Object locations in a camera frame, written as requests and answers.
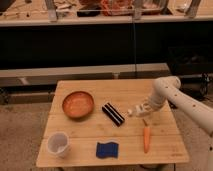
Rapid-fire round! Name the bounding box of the wooden table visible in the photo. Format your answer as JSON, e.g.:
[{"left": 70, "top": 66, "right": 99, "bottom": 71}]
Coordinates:
[{"left": 36, "top": 79, "right": 189, "bottom": 167}]

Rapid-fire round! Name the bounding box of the orange carrot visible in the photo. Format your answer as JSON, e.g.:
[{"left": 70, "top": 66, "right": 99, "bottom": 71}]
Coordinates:
[{"left": 143, "top": 119, "right": 151, "bottom": 153}]

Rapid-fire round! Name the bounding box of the orange ceramic bowl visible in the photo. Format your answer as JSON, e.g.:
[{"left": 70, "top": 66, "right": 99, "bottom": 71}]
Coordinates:
[{"left": 62, "top": 91, "right": 94, "bottom": 119}]

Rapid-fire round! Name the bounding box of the black striped block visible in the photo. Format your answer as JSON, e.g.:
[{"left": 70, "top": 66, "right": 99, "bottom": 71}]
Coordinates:
[{"left": 102, "top": 103, "right": 125, "bottom": 126}]

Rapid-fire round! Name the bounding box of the blue sponge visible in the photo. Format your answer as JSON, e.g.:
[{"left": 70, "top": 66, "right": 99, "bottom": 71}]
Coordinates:
[{"left": 96, "top": 142, "right": 119, "bottom": 159}]

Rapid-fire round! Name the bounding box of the grey metal floor beam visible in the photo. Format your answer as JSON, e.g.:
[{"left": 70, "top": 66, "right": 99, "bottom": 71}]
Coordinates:
[{"left": 0, "top": 63, "right": 170, "bottom": 87}]

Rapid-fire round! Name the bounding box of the white plastic cup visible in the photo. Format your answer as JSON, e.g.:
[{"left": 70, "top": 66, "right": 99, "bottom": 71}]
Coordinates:
[{"left": 46, "top": 132, "right": 70, "bottom": 158}]

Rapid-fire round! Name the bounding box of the thin vertical cable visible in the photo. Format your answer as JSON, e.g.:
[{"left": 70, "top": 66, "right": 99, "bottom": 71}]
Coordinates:
[{"left": 132, "top": 0, "right": 138, "bottom": 80}]

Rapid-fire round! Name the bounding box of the long wooden workbench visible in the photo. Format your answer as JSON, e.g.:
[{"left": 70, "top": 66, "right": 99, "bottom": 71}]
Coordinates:
[{"left": 0, "top": 0, "right": 213, "bottom": 27}]

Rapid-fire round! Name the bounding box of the clear plastic bottle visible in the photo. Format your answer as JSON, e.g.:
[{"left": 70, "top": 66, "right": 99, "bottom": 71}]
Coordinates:
[{"left": 127, "top": 105, "right": 142, "bottom": 117}]

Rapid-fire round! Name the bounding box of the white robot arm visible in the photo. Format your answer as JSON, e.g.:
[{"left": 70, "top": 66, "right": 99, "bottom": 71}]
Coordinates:
[{"left": 136, "top": 76, "right": 213, "bottom": 137}]

